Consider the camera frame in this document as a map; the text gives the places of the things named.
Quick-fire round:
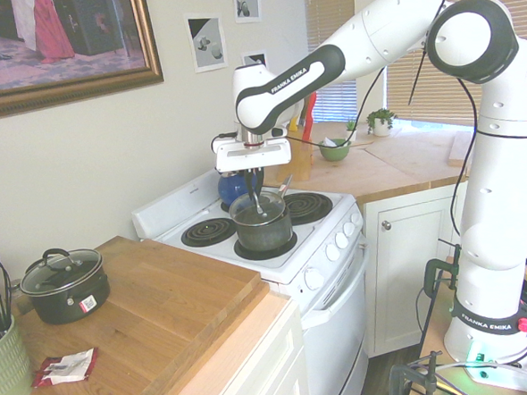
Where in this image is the plant in white pot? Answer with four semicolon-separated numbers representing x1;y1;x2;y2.
364;107;400;139

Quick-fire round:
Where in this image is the black cooking pot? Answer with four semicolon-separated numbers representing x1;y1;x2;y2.
22;260;113;327

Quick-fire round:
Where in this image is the wide wooden window blind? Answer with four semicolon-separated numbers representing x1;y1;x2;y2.
380;0;527;132

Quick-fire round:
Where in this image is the green table clamp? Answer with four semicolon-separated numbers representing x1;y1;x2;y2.
420;239;465;297

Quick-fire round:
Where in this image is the grey photo print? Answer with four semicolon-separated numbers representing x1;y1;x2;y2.
183;11;230;75
241;49;270;69
232;0;264;25

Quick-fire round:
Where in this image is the round glass pot lid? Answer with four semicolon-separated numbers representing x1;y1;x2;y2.
227;187;289;230

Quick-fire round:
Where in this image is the wooden knife block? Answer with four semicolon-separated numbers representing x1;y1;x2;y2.
273;129;317;183

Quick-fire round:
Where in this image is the blue kettle black handle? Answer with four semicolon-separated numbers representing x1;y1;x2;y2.
216;170;254;208

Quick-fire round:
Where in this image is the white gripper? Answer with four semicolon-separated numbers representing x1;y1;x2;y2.
213;135;296;201

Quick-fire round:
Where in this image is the white cabinet with knob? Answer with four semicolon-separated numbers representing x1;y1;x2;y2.
356;183;478;359

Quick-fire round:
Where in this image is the white electric stove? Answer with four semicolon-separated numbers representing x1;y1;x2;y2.
129;157;379;395

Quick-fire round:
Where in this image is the white drawer cabinet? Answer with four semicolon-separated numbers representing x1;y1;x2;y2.
148;292;311;395

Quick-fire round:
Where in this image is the green ceramic bowl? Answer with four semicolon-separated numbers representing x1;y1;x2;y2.
316;137;354;164

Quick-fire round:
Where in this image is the red handled knife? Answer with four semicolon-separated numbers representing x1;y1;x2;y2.
299;91;321;142

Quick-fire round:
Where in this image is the white oven door handle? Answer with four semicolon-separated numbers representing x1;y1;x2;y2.
297;244;374;332

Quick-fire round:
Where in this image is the glass lid black handle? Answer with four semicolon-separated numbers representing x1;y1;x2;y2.
17;245;106;298

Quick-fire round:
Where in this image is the dark green saucepan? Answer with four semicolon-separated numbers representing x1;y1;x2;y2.
226;173;299;254

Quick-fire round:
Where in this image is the narrow wooden window blind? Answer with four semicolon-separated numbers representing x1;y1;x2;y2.
304;0;364;125

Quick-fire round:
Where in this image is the thick wooden butcher block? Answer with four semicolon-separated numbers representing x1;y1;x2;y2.
0;226;278;395

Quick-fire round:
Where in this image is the large black coil burner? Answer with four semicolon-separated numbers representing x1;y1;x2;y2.
283;189;335;228

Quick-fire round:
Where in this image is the green ribbed utensil holder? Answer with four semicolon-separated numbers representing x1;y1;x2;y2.
0;312;35;395

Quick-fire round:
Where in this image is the light wooden cutting board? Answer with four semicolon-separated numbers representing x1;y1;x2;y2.
446;130;475;168

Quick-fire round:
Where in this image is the black table clamp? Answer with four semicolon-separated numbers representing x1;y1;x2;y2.
386;349;448;395

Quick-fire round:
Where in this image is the gold framed painting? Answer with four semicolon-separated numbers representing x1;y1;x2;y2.
0;0;167;123

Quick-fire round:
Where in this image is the red white packet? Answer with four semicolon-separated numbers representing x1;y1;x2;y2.
29;348;100;389

